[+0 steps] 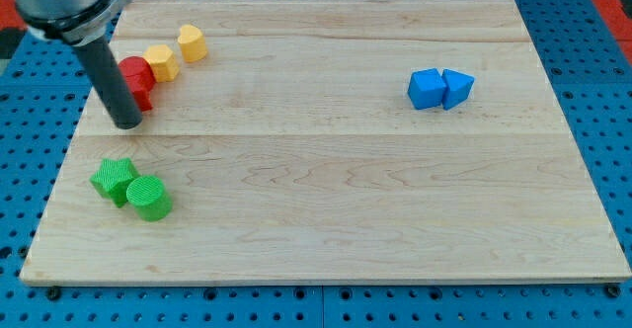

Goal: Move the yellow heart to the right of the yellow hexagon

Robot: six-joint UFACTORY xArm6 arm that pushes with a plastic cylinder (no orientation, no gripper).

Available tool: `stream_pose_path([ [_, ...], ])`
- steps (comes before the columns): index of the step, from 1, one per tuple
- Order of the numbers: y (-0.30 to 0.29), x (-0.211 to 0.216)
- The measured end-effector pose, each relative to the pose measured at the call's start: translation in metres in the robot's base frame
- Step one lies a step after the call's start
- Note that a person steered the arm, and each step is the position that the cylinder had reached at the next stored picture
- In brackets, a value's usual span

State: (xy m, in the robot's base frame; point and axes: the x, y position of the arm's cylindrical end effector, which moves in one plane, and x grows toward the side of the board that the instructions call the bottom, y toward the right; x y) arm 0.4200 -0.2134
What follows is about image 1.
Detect light wooden board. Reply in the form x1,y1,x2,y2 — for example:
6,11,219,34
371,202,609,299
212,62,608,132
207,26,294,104
21,0,631,287

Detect green star block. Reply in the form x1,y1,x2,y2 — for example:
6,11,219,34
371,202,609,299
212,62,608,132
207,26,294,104
90,158,139,207

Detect green cylinder block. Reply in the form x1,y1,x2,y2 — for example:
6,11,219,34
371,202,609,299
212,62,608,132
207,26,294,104
126,175,173,221

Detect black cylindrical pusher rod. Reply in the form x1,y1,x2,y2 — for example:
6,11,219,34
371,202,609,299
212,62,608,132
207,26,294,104
73,36,142,129

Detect blue triangular prism block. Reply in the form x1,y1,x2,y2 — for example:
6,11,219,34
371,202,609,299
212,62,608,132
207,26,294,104
441,68,475,110

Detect yellow hexagon block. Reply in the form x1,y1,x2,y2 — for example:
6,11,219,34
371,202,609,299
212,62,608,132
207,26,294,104
143,44,180,82

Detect red block behind rod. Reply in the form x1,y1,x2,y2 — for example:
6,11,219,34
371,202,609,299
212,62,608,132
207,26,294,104
128,85,153,112

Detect red cylinder block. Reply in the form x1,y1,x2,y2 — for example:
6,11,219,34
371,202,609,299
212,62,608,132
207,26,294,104
118,56,156,92

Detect blue cube block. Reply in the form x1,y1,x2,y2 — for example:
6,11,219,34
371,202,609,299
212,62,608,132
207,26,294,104
407,68,446,110

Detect yellow heart block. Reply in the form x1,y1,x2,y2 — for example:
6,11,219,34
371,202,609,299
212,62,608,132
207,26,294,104
177,25,208,63

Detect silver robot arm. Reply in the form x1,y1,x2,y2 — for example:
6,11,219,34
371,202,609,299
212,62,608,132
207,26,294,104
15,0,142,129

